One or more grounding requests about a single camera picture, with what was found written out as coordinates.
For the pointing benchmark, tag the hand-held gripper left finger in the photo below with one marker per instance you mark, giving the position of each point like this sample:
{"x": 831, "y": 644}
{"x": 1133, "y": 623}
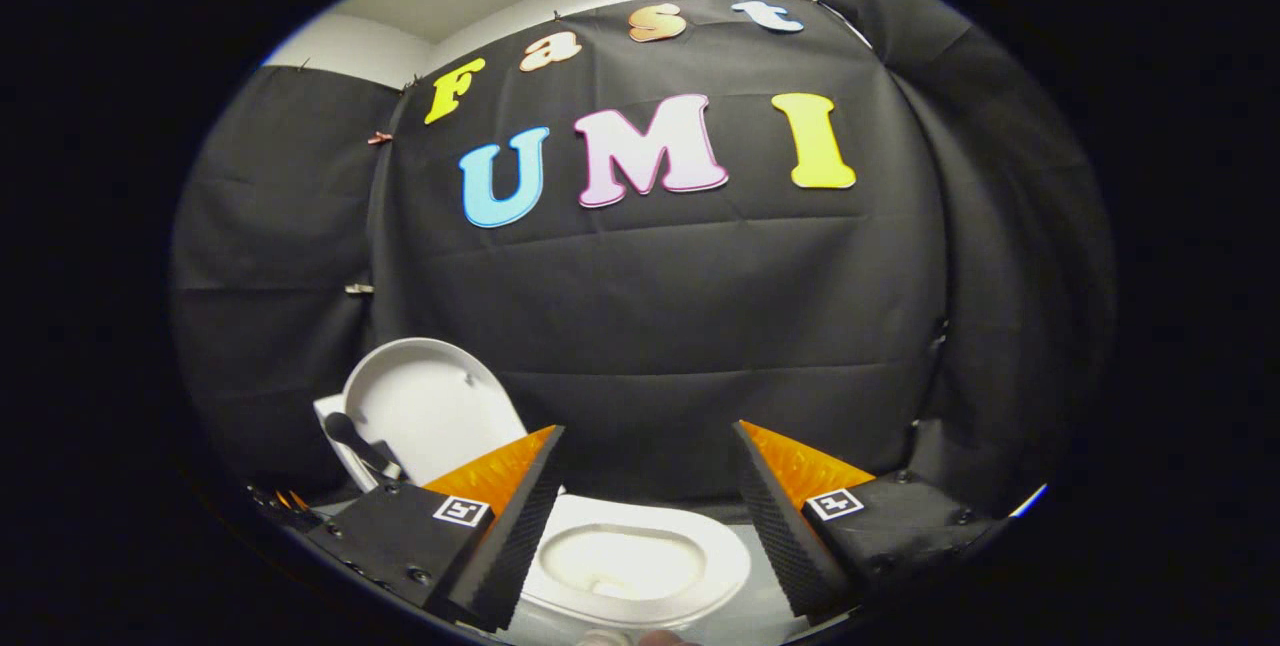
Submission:
{"x": 515, "y": 536}

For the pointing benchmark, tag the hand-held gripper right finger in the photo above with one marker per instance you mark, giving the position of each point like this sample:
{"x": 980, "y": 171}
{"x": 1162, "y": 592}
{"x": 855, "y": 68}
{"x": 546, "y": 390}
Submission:
{"x": 785, "y": 536}

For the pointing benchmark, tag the white toilet lid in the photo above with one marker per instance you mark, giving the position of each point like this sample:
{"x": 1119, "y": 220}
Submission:
{"x": 430, "y": 406}

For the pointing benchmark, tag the white toilet seat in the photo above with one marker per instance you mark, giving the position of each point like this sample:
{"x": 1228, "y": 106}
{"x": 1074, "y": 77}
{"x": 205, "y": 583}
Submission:
{"x": 725, "y": 566}

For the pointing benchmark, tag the white ceramic toilet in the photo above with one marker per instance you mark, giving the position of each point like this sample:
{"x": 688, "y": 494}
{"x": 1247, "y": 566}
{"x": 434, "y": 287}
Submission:
{"x": 620, "y": 561}

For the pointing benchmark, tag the small orange object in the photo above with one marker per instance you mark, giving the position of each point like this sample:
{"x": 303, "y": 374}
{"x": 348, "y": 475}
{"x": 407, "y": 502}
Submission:
{"x": 290, "y": 500}

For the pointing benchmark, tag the black backdrop cloth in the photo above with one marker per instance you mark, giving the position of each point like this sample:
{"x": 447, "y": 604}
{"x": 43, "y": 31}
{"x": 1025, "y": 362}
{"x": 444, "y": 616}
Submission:
{"x": 650, "y": 306}

